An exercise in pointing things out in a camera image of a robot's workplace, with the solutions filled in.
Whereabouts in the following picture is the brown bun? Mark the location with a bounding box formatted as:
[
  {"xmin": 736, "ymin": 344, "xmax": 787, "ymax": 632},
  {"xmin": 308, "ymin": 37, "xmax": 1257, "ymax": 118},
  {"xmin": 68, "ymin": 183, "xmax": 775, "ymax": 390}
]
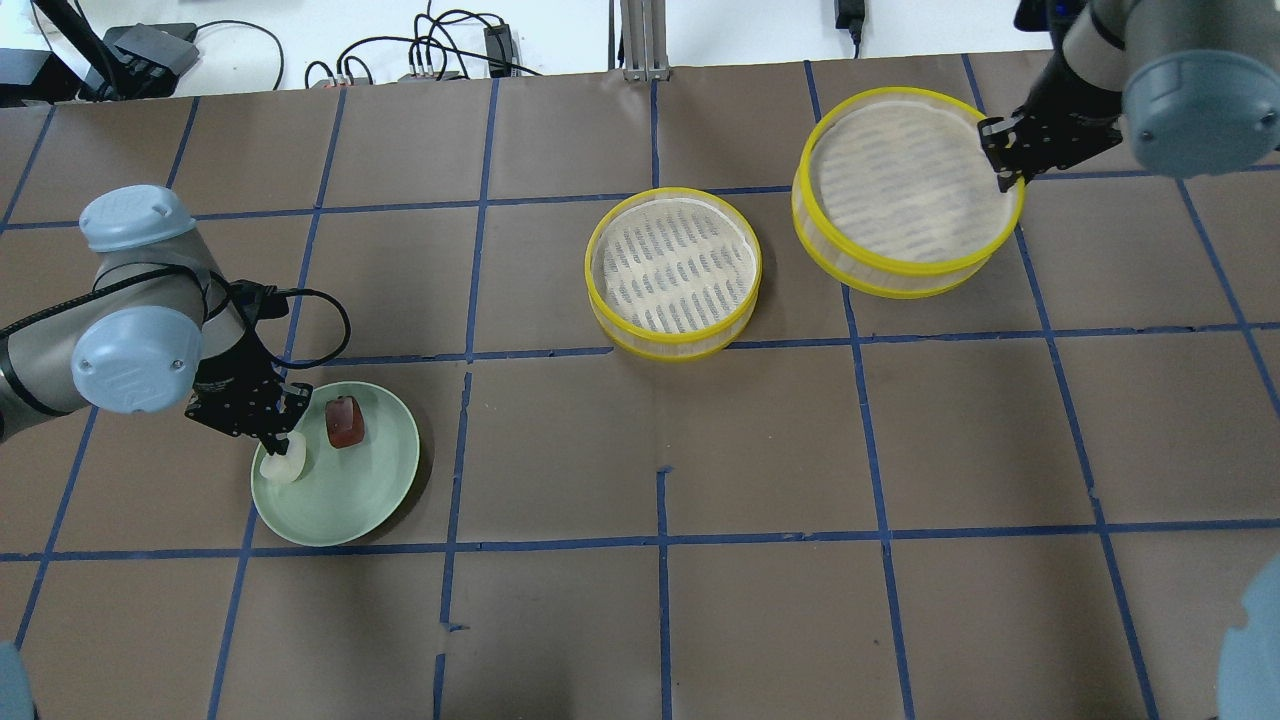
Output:
[{"xmin": 324, "ymin": 395, "xmax": 366, "ymax": 450}]

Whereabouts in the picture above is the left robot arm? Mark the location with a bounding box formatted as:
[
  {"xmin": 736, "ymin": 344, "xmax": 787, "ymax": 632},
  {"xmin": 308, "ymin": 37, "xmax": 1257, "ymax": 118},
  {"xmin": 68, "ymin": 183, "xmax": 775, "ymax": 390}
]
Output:
[{"xmin": 1, "ymin": 184, "xmax": 312, "ymax": 455}]

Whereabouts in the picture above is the white steamed bun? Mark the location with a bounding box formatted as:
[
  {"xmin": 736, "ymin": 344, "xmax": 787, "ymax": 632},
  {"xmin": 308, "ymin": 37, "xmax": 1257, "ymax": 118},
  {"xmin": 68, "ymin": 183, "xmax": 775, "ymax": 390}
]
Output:
[{"xmin": 259, "ymin": 430, "xmax": 308, "ymax": 483}]

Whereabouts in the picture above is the aluminium frame post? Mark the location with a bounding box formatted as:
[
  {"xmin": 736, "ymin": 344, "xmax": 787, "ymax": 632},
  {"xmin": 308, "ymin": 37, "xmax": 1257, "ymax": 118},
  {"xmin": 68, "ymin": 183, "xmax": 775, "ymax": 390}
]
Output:
[{"xmin": 618, "ymin": 0, "xmax": 671, "ymax": 83}]

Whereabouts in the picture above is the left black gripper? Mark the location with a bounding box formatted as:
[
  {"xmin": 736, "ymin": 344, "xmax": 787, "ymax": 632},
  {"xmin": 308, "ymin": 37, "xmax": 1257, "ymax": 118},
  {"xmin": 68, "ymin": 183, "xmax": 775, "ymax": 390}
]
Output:
[{"xmin": 186, "ymin": 283, "xmax": 314, "ymax": 456}]

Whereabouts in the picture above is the light green plate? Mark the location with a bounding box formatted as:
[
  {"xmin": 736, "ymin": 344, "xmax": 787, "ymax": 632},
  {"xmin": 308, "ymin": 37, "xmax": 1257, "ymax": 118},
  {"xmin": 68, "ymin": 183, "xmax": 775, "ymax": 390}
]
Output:
[{"xmin": 250, "ymin": 380, "xmax": 422, "ymax": 547}]

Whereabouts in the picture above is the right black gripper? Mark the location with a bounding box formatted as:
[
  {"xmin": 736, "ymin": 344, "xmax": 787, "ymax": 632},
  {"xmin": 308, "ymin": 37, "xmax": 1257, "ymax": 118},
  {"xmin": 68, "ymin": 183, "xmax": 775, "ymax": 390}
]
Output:
[{"xmin": 978, "ymin": 60, "xmax": 1123, "ymax": 193}]

